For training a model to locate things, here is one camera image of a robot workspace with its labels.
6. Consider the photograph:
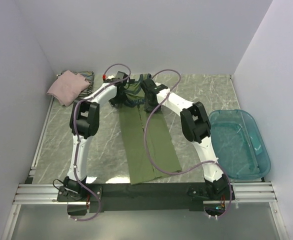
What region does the folded striped tank top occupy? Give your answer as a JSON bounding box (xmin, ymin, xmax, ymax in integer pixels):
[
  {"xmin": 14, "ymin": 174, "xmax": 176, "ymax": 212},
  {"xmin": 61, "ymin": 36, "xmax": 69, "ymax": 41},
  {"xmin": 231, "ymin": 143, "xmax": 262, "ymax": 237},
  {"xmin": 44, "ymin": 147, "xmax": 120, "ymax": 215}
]
[{"xmin": 65, "ymin": 71, "xmax": 95, "ymax": 98}]

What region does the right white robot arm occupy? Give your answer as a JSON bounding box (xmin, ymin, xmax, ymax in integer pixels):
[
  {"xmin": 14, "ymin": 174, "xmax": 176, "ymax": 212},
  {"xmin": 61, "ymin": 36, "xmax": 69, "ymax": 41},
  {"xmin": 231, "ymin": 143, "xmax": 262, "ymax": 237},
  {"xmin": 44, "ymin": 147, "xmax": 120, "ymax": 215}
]
[{"xmin": 141, "ymin": 78, "xmax": 232, "ymax": 200}]

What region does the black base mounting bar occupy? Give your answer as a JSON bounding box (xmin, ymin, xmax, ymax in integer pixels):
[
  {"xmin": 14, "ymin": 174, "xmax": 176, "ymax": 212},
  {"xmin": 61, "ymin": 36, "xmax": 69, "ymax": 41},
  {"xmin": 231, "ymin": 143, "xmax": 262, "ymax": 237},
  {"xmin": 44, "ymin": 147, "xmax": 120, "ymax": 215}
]
[{"xmin": 57, "ymin": 182, "xmax": 235, "ymax": 213}]

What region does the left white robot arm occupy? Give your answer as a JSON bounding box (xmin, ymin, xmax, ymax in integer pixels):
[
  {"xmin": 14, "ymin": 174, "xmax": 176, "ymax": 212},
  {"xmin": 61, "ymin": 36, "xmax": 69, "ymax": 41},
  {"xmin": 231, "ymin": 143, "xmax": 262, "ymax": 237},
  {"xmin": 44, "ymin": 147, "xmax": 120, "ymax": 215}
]
[{"xmin": 67, "ymin": 71, "xmax": 130, "ymax": 182}]

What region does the green graphic tank top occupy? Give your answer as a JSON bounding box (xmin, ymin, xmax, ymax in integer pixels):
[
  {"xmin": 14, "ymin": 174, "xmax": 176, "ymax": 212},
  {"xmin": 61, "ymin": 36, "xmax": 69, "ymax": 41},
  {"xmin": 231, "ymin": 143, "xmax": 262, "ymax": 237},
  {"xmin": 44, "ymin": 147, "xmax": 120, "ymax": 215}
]
[{"xmin": 118, "ymin": 73, "xmax": 182, "ymax": 185}]

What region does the folded pink tank top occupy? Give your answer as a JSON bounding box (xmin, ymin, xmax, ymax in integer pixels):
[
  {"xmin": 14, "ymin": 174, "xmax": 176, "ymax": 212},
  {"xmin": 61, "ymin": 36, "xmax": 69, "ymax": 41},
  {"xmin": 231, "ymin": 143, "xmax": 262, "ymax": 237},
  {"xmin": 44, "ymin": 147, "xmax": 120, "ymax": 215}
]
[{"xmin": 46, "ymin": 70, "xmax": 79, "ymax": 107}]

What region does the teal plastic basket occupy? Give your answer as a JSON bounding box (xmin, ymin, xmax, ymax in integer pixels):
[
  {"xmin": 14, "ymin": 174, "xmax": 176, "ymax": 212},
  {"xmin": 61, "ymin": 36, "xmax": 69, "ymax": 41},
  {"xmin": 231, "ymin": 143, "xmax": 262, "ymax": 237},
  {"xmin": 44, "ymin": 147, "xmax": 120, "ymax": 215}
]
[{"xmin": 208, "ymin": 109, "xmax": 271, "ymax": 181}]

